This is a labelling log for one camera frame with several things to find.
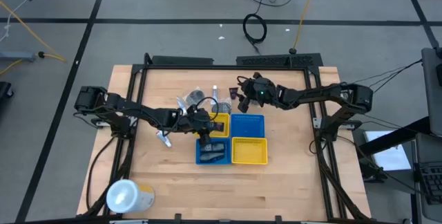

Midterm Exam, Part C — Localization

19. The silver aluminium extrusion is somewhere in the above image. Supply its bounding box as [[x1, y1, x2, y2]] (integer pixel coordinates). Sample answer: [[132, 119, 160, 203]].
[[109, 219, 150, 224]]

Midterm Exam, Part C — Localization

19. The white flat board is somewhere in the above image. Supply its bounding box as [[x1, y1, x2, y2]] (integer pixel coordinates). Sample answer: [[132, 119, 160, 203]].
[[364, 130, 414, 171]]

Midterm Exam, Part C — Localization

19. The grey cabinet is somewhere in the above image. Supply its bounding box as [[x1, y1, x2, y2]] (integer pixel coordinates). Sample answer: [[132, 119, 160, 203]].
[[421, 46, 442, 138]]

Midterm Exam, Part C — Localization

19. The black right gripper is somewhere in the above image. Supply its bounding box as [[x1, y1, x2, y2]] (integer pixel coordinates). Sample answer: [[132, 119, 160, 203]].
[[237, 73, 279, 113]]

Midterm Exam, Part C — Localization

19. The yellow plastic slotted basket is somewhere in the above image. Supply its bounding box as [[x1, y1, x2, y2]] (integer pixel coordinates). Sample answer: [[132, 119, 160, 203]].
[[231, 136, 269, 165], [203, 112, 231, 138]]

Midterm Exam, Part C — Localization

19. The black shower cap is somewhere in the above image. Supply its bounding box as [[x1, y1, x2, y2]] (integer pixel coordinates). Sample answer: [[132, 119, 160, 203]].
[[211, 100, 233, 115], [184, 87, 207, 106]]

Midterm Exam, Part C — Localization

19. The blue plastic slotted basket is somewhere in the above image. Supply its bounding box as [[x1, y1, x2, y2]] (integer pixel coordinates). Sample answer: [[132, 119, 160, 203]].
[[195, 137, 233, 166], [230, 113, 266, 139]]

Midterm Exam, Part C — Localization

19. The grey power strip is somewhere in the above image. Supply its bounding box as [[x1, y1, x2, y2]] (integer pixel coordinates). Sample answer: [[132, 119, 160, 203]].
[[0, 51, 37, 62]]

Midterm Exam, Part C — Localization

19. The dark grey roll-on deodorant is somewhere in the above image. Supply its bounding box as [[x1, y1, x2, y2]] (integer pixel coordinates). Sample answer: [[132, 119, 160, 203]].
[[200, 142, 226, 153], [199, 151, 226, 163]]

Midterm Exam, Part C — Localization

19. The black diagonal beam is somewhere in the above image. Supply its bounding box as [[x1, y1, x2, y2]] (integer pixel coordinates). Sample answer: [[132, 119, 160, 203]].
[[358, 115, 432, 156]]

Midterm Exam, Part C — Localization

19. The black keyboard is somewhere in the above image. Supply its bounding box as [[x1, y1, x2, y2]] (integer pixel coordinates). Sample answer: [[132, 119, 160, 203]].
[[416, 163, 442, 206]]

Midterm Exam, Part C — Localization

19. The black perforated box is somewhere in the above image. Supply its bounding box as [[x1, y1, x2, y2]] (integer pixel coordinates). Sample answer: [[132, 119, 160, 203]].
[[236, 53, 324, 68]]

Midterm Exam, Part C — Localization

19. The black flat box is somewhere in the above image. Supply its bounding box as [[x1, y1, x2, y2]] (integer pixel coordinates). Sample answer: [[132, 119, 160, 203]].
[[151, 55, 214, 66]]

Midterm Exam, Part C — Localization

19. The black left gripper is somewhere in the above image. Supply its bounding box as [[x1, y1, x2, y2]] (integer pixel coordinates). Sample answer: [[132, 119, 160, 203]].
[[186, 105, 217, 145]]

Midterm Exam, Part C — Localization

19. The black coiled cable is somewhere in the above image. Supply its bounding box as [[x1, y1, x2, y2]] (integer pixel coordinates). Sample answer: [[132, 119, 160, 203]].
[[242, 12, 268, 55]]

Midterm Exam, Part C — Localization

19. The white canister with yellow label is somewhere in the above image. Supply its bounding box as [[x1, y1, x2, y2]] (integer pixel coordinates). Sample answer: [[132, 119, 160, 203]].
[[106, 178, 155, 214]]

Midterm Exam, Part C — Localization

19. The black aluminium table frame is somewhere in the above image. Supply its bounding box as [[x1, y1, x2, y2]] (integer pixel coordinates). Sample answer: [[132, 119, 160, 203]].
[[82, 53, 372, 224]]

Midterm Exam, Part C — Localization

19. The yellow cable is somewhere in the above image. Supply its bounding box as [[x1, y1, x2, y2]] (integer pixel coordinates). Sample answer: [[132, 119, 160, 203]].
[[0, 1, 67, 76], [289, 0, 321, 54]]

